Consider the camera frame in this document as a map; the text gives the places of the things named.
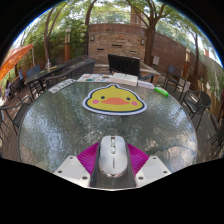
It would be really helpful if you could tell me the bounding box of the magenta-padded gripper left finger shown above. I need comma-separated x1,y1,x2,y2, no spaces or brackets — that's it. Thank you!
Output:
53,142,101,188

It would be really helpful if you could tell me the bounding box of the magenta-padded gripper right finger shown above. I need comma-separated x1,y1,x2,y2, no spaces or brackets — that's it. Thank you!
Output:
125,143,172,188

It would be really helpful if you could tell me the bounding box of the white computer mouse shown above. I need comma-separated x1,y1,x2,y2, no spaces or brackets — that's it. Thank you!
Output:
98,134,129,179

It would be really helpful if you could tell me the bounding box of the yellow duck mouse pad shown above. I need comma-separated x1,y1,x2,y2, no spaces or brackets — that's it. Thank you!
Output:
82,83,148,116

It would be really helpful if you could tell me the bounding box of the dark metal mesh chair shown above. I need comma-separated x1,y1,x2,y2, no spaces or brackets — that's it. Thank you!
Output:
0,94,34,135

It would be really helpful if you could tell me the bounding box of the green oblong object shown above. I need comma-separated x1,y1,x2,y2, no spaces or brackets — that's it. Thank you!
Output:
153,86,170,98

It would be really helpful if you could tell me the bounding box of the white lettered label plate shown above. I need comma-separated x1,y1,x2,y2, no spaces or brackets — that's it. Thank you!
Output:
47,78,78,95

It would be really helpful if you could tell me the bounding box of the small white and blue box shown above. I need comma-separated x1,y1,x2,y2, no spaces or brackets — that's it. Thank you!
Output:
137,79,156,90

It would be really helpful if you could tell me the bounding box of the dark round-backed patio chair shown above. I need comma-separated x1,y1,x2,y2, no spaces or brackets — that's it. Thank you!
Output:
181,89,213,131

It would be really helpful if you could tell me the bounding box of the dark woven armchair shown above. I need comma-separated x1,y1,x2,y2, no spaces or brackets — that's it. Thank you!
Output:
44,58,97,90
63,54,90,73

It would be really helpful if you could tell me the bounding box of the dark outdoor side table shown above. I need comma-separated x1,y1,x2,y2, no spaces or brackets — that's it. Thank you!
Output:
23,64,66,98

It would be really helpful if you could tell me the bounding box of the blue-backed folding chair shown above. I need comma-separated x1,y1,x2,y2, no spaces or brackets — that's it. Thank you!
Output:
163,64,184,91

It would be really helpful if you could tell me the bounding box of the black slatted chair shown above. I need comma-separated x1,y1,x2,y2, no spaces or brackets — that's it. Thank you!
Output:
107,53,155,84

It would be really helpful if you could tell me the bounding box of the orange parasol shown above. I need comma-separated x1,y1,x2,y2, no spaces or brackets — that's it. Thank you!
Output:
0,43,35,83

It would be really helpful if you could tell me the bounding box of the forked trunk tree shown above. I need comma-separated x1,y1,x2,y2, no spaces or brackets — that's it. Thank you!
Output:
126,0,171,67

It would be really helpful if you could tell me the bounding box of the wooden lantern post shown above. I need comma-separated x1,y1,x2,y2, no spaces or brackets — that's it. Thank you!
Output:
64,27,72,63
182,48,190,80

